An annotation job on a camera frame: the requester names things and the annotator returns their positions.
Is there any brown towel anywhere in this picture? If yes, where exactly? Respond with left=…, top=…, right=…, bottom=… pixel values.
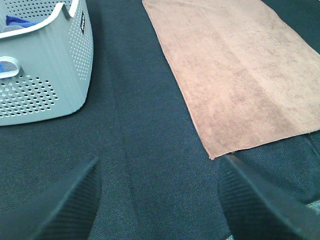
left=142, top=0, right=320, bottom=159

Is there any grey perforated laundry basket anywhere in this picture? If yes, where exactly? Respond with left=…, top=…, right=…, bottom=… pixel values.
left=0, top=0, right=94, bottom=126

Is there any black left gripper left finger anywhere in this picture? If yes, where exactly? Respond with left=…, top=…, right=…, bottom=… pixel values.
left=0, top=157, right=102, bottom=240

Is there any blue cloth in basket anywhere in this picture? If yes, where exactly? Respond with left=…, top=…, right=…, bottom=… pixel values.
left=0, top=15, right=39, bottom=73

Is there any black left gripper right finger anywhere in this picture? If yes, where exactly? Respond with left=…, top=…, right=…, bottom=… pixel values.
left=218, top=155, right=320, bottom=240

